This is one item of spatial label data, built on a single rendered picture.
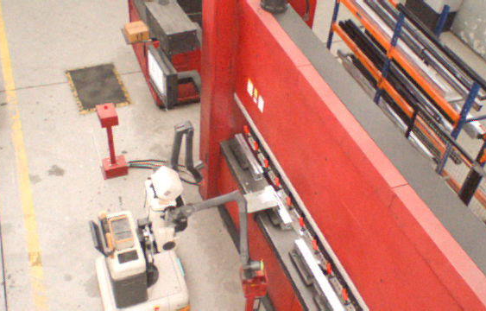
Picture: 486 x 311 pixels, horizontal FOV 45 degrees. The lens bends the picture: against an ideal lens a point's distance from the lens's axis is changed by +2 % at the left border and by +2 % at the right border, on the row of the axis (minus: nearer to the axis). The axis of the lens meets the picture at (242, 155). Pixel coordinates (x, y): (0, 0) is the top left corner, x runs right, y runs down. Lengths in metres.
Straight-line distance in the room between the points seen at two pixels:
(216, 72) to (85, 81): 2.96
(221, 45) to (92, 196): 2.22
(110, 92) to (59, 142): 0.99
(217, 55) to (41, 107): 3.00
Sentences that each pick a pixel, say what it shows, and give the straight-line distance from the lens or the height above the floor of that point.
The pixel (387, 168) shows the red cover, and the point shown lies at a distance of 3.00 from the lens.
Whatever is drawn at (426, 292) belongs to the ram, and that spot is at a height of 1.99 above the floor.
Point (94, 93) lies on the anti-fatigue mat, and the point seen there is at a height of 0.01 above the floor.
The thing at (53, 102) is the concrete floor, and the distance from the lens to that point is 7.04.
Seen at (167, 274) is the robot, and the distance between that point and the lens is 4.89.
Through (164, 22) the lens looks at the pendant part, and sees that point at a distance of 4.58.
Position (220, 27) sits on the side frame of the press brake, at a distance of 4.38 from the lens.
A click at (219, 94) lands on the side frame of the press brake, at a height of 1.40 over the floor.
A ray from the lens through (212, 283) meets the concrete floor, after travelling 5.17.
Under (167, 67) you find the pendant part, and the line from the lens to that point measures 4.69.
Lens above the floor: 4.30
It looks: 44 degrees down
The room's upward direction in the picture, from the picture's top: 5 degrees clockwise
